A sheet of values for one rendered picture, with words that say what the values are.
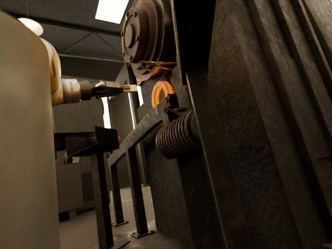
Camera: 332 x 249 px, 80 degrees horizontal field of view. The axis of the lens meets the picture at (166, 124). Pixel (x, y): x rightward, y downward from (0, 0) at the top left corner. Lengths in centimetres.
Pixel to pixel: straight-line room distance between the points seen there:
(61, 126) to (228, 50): 308
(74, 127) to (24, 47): 339
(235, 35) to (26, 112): 72
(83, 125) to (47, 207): 346
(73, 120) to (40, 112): 343
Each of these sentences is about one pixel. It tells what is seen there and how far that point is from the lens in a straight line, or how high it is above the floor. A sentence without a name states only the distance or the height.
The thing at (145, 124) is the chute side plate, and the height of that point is 65.
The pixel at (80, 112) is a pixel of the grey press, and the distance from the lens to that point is 370.
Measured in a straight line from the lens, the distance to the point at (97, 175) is 136.
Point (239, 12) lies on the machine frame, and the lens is 92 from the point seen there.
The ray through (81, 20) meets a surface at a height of 760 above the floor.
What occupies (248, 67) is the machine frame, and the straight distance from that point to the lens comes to 76.
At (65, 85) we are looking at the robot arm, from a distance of 79.
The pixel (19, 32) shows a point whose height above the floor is 50.
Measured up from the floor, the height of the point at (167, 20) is 105.
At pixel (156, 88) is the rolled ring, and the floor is 81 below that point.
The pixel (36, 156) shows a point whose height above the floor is 40.
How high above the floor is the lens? 37
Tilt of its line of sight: 13 degrees up
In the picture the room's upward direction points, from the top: 11 degrees counter-clockwise
